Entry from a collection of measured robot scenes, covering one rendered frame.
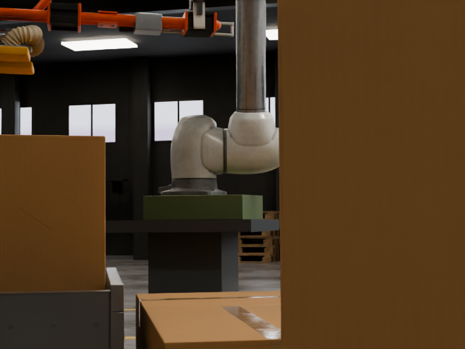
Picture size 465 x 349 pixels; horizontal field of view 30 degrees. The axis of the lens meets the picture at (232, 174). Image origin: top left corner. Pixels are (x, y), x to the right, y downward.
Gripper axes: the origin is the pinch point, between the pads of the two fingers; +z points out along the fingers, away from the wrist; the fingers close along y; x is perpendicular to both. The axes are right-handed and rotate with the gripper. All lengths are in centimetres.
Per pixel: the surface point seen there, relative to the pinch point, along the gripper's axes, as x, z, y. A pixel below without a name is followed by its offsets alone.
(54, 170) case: -36, 41, 20
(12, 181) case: -46, 43, 21
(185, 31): -3.5, 3.0, 2.5
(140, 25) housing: -15.1, 2.1, 3.7
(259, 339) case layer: 1, 73, 80
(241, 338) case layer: -2, 73, 78
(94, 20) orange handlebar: -27.0, 0.9, 3.3
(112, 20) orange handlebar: -22.4, 0.8, 3.5
